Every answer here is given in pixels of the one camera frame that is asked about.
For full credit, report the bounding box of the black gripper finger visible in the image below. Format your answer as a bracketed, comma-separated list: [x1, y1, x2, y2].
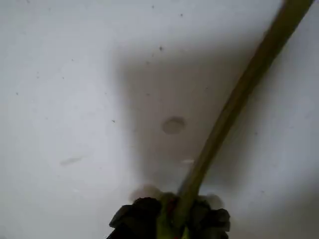
[189, 198, 231, 239]
[108, 197, 163, 239]

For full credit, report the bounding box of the red artificial rose green stem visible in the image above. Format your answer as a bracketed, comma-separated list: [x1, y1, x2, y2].
[157, 0, 316, 239]

